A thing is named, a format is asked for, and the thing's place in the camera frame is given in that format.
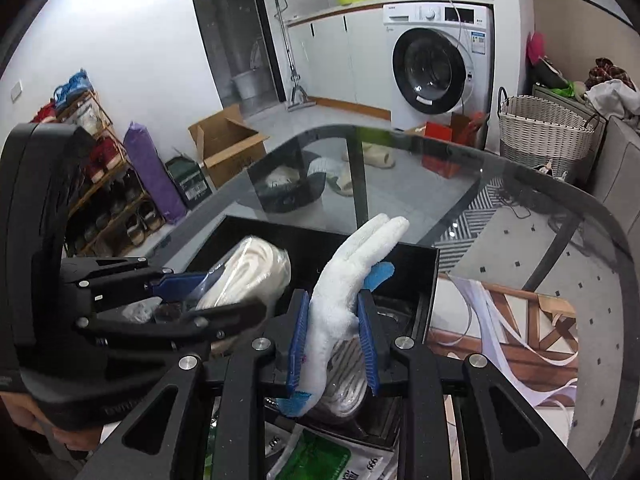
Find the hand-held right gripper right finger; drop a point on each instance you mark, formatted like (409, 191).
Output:
(368, 345)

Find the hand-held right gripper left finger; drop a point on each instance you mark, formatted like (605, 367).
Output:
(298, 345)

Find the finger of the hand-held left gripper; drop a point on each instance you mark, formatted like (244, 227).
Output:
(220, 316)
(182, 283)

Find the white yarn bundle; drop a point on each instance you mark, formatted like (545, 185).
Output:
(255, 270)
(345, 390)

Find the black storage box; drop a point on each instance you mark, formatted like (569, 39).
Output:
(300, 240)

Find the person's left hand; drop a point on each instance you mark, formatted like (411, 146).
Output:
(35, 417)

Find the dark green bag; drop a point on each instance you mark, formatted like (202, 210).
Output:
(187, 185)

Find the wooden shoe rack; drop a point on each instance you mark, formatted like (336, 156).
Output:
(115, 195)

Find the green and white packet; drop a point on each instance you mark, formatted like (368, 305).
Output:
(320, 455)

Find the purple rolled mat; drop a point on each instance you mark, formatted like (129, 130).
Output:
(152, 175)

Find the white paper strips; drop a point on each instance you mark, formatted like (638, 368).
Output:
(492, 325)

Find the open cardboard box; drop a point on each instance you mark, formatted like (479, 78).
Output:
(235, 155)

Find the black hat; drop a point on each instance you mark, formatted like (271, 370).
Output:
(285, 185)

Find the wooden chair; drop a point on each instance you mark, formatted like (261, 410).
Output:
(525, 340)

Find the grey patterned rug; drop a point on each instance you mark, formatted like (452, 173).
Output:
(480, 215)

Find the white slipper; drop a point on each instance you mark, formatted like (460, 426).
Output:
(335, 175)

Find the blue plastic bag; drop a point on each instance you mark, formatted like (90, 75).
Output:
(72, 87)

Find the beige slipper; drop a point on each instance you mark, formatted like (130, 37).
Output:
(377, 157)

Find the red box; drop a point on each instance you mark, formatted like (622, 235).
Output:
(442, 152)

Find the white bucket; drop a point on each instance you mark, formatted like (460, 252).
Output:
(247, 85)

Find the sponge mop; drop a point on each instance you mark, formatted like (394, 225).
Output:
(299, 95)

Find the white wicker laundry basket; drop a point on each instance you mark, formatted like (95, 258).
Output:
(545, 135)

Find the white cabinet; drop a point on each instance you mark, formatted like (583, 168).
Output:
(345, 55)

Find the white washing machine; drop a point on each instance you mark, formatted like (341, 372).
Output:
(435, 60)

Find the grey upholstered seat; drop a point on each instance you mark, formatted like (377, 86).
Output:
(620, 170)

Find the pile of clothes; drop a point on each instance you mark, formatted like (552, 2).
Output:
(615, 90)

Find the white wall switch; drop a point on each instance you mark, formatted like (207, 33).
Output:
(16, 89)

